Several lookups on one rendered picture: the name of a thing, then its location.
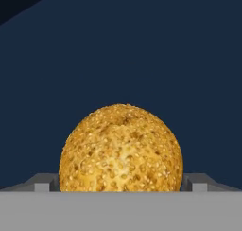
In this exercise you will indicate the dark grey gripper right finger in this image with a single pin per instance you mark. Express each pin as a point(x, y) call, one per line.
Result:
point(198, 181)

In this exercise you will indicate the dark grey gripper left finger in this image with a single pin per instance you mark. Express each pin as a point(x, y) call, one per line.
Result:
point(41, 181)

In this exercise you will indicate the round seeded bread roll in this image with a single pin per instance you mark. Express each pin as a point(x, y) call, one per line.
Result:
point(121, 149)

